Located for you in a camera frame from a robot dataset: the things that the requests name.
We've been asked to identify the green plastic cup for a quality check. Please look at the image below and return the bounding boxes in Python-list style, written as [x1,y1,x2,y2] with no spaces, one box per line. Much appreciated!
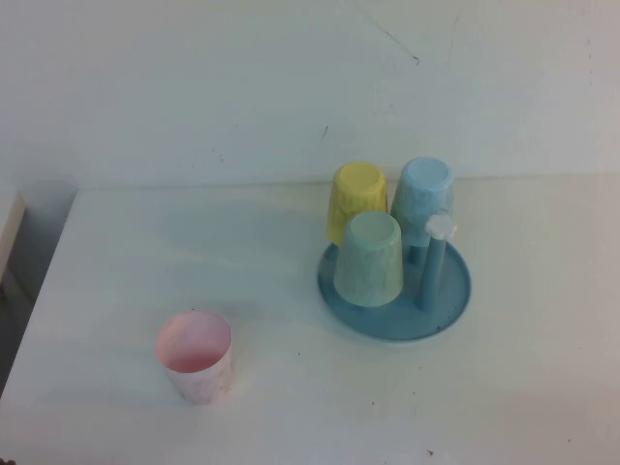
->
[332,211,404,308]

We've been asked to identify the yellow plastic cup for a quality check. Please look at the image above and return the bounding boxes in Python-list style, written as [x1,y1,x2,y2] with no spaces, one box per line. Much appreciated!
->
[326,162,388,247]

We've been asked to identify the blue cup stand with pegs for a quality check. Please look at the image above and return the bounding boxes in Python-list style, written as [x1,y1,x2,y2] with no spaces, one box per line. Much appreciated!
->
[317,207,474,344]

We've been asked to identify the light blue plastic cup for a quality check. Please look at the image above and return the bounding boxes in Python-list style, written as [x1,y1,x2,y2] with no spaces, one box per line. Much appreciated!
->
[389,156,457,249]

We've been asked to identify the pink plastic cup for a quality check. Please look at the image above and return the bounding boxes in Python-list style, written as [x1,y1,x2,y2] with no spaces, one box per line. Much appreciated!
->
[154,309,233,407]

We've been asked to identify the beige board panel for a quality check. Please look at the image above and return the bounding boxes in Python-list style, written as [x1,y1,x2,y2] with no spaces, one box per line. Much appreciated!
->
[0,191,28,287]

